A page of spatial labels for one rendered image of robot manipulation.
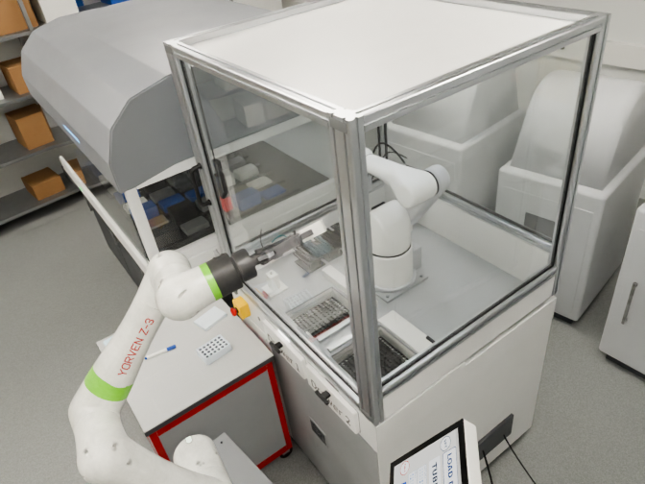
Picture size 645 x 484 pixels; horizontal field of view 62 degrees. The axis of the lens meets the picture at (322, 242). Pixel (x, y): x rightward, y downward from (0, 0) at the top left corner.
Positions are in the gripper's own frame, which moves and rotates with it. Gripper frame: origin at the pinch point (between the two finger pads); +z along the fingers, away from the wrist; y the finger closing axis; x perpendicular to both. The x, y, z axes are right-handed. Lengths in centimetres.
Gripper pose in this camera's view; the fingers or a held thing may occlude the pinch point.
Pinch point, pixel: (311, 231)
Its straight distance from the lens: 131.4
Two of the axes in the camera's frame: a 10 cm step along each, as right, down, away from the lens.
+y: -2.7, 0.0, 9.6
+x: 4.2, 9.0, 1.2
